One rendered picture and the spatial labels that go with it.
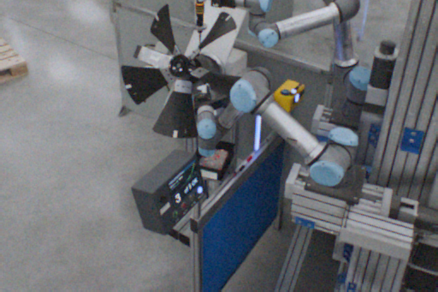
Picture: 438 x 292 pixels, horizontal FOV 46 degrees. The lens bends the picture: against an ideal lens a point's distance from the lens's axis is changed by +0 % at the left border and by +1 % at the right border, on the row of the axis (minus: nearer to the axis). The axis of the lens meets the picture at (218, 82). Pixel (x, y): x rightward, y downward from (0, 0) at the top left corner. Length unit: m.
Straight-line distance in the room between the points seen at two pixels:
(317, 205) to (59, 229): 1.80
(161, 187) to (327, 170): 0.61
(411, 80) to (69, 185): 2.49
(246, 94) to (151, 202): 0.52
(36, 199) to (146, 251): 0.89
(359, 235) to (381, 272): 0.63
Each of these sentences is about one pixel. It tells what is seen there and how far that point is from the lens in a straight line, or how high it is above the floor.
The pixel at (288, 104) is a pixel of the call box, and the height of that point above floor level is 1.04.
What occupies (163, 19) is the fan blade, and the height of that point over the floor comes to 1.36.
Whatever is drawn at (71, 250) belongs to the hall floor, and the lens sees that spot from 3.38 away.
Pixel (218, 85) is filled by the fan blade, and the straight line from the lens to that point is 2.48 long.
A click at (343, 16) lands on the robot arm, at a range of 2.27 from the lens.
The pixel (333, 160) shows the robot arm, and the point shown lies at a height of 1.26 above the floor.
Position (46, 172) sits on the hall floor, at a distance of 3.92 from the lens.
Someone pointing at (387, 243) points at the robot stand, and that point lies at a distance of 2.19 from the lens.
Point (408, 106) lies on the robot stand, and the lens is 2.17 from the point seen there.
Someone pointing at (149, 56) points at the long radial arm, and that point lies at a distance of 2.88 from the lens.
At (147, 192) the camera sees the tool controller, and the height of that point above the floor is 1.25.
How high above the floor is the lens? 2.53
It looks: 32 degrees down
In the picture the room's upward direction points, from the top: 1 degrees clockwise
